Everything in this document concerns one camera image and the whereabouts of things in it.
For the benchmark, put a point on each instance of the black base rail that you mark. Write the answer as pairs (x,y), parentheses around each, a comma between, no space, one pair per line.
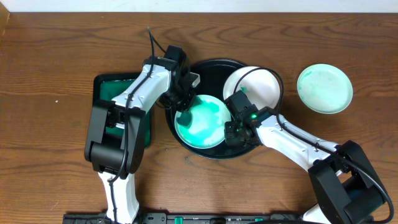
(163,218)

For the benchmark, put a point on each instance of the white plate with green stain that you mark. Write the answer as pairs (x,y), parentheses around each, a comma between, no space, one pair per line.
(260,86)

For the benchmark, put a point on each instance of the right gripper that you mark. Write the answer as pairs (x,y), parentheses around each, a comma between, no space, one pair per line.
(231,138)

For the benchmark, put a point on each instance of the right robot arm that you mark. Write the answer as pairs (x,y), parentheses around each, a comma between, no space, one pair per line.
(345,184)

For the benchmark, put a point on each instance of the mint plate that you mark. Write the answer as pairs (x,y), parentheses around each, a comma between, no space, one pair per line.
(203,125)
(324,88)

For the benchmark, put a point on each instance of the black rectangular water tray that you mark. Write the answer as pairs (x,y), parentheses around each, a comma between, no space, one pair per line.
(108,86)

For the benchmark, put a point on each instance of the black round tray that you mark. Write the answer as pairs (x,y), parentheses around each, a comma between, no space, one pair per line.
(213,74)

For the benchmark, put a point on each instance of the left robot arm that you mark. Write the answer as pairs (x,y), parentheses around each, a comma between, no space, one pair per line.
(115,159)

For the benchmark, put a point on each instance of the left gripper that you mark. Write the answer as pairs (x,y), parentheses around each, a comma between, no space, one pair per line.
(182,101)

